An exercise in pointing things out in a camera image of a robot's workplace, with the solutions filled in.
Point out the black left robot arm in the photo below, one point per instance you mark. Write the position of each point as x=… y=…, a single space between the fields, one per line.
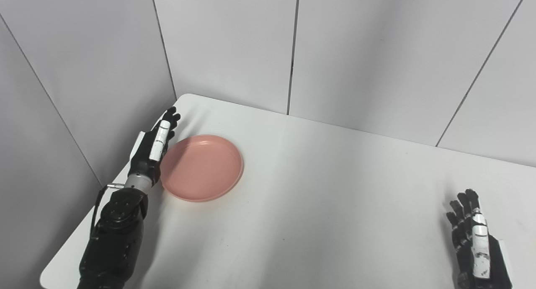
x=115 y=234

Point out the pink round plate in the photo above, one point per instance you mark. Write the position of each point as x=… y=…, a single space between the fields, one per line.
x=203 y=167

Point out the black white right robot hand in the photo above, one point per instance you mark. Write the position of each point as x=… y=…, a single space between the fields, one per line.
x=481 y=255

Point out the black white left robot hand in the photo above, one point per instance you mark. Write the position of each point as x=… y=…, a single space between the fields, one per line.
x=144 y=157

